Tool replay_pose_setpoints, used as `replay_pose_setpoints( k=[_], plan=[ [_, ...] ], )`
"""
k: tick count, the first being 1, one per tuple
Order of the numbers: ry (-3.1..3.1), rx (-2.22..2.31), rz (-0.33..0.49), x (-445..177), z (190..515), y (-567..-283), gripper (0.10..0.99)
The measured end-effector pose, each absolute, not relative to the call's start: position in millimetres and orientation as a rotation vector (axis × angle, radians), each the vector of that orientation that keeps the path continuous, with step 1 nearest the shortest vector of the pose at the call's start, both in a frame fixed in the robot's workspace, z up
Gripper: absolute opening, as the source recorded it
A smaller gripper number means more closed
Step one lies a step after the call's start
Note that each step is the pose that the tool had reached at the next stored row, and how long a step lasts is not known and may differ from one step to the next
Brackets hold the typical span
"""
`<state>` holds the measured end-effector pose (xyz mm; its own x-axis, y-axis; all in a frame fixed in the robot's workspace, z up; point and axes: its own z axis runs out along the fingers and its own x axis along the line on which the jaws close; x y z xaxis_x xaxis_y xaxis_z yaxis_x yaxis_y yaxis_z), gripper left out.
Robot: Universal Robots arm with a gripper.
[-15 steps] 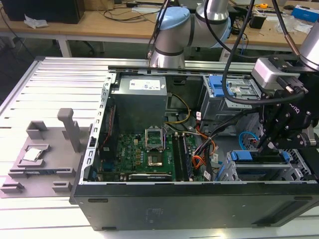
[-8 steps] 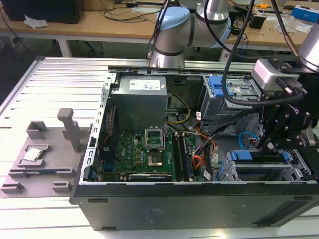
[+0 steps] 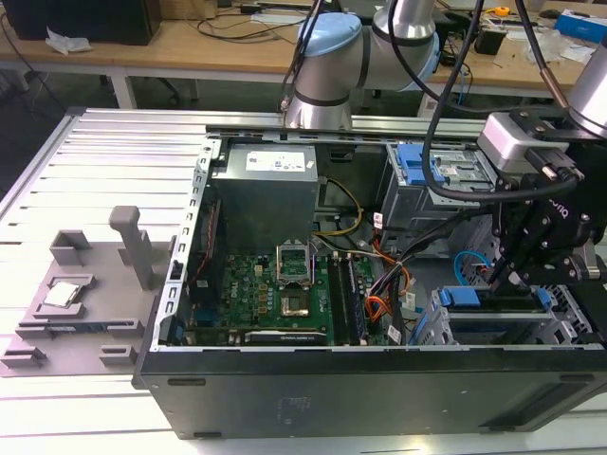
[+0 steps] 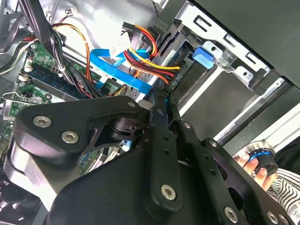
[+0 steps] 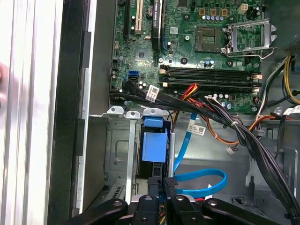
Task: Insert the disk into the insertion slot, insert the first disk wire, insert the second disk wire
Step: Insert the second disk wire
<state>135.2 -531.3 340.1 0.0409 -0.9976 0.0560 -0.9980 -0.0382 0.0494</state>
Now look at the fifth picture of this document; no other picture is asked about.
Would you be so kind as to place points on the metal disk bay cage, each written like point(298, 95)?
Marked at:
point(119, 145)

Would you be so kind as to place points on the metal socket cover frame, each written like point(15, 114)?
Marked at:
point(266, 35)

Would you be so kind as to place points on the green motherboard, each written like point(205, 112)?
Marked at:
point(178, 54)

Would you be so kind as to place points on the hard disk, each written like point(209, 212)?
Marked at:
point(152, 145)

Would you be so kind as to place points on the black labelled expansion slot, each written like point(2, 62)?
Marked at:
point(156, 23)

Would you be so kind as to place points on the grey power supply box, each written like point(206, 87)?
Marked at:
point(288, 23)

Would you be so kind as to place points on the white expansion slot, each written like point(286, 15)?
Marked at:
point(139, 16)

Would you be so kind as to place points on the grey PC case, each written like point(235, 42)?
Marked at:
point(211, 159)

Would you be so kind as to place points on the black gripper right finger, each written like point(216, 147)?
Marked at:
point(182, 211)

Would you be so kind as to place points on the CPU socket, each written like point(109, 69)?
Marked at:
point(208, 38)

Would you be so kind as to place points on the person's hand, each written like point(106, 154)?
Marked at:
point(2, 75)

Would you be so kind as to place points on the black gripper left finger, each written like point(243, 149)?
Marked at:
point(147, 211)

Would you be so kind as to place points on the black RAM slot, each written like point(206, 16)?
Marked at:
point(222, 86)
point(211, 80)
point(206, 68)
point(206, 74)

